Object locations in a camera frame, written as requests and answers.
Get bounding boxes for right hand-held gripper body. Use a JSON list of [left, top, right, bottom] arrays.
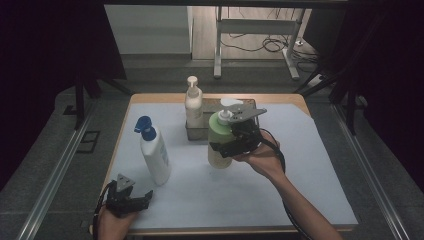
[[227, 103, 268, 158]]

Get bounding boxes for white bottle with blue pump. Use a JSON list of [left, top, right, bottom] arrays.
[[133, 115, 173, 187]]

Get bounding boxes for white metal stand frame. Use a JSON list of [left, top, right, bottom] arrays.
[[213, 6, 306, 81]]

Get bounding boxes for dark curtain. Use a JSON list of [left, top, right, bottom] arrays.
[[0, 0, 128, 193], [302, 0, 424, 186]]

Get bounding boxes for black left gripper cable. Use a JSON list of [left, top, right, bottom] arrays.
[[92, 180, 116, 240]]

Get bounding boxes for white power strip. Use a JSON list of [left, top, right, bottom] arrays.
[[306, 74, 326, 89]]

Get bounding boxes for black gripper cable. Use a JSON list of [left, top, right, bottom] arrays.
[[92, 180, 116, 240], [259, 127, 315, 240]]

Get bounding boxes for cream pump bottle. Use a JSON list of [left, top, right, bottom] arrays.
[[184, 75, 204, 130]]

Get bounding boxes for grey mesh basket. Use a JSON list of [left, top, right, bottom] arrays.
[[185, 97, 258, 142]]

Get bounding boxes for person's left hand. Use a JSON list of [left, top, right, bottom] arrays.
[[96, 204, 138, 240]]

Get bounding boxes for black stand legs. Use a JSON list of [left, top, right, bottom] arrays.
[[73, 71, 134, 131], [294, 56, 359, 136]]

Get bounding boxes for green bottle with white pump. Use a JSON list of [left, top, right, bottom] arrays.
[[207, 97, 245, 170]]

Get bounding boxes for person's right hand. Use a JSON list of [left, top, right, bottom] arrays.
[[232, 129, 285, 184]]

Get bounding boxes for aluminium rail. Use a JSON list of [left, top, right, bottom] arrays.
[[331, 103, 412, 240], [15, 99, 98, 240]]

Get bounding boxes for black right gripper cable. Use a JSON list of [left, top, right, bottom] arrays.
[[259, 127, 315, 240]]

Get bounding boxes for white cabinet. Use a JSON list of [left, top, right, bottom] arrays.
[[104, 4, 194, 56]]

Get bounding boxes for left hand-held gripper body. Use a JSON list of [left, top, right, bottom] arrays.
[[105, 173, 146, 218]]

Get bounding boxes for black floor cables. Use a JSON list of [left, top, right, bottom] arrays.
[[219, 7, 322, 74]]

